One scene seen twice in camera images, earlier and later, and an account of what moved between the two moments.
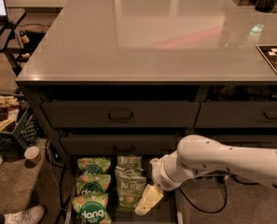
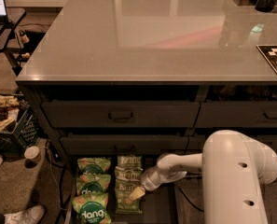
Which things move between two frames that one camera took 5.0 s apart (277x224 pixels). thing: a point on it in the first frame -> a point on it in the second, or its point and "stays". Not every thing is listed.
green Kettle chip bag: [130, 190] stays
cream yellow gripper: [160, 175] -> [149, 181]
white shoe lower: [33, 215] stays
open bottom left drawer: [107, 189] stays
